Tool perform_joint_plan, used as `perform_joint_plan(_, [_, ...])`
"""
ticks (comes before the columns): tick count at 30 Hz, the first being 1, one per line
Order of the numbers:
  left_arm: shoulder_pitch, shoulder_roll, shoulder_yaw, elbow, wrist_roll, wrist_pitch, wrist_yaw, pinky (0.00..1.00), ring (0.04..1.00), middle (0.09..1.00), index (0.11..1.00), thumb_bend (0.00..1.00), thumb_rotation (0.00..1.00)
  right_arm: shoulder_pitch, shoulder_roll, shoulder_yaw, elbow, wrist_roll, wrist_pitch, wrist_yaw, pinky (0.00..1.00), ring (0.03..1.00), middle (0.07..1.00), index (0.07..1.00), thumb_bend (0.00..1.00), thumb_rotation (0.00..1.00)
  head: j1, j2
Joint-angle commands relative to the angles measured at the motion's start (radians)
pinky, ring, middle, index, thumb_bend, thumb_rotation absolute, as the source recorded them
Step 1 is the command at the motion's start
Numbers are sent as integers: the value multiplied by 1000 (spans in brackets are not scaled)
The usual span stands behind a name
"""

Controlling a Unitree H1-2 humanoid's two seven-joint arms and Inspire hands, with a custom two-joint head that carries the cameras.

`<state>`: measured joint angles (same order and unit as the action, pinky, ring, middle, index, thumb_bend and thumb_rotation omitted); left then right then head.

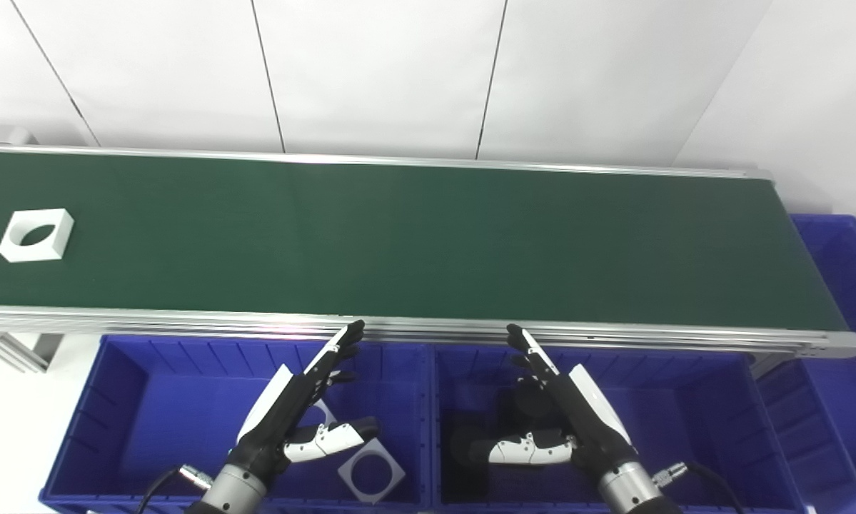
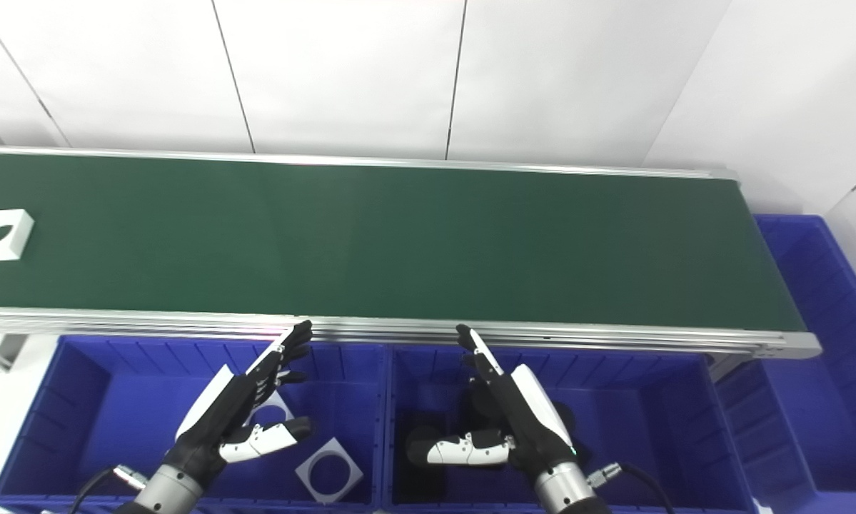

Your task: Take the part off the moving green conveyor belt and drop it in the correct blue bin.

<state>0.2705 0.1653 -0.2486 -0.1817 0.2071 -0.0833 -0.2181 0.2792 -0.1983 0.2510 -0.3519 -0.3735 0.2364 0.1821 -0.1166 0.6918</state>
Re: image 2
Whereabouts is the white square part round hole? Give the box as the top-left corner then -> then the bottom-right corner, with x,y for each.
0,209 -> 34,263
255,390 -> 295,429
295,437 -> 365,505

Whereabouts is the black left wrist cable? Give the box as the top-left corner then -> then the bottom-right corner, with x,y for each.
67,464 -> 148,514

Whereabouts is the black square part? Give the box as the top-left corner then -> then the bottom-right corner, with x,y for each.
463,378 -> 503,433

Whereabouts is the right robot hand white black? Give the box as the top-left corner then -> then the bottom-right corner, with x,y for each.
406,323 -> 579,481

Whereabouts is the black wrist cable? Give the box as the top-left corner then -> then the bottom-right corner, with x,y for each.
586,462 -> 678,514
67,464 -> 148,514

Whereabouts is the green conveyor belt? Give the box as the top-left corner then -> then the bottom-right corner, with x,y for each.
0,146 -> 823,362
0,152 -> 808,333

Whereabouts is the blue plastic bin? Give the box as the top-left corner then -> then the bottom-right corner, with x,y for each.
0,334 -> 391,514
385,344 -> 758,514
713,214 -> 856,514

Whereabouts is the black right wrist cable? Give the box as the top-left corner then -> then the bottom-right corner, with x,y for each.
586,462 -> 678,514

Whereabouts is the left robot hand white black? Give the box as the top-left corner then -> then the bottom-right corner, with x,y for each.
167,320 -> 316,480

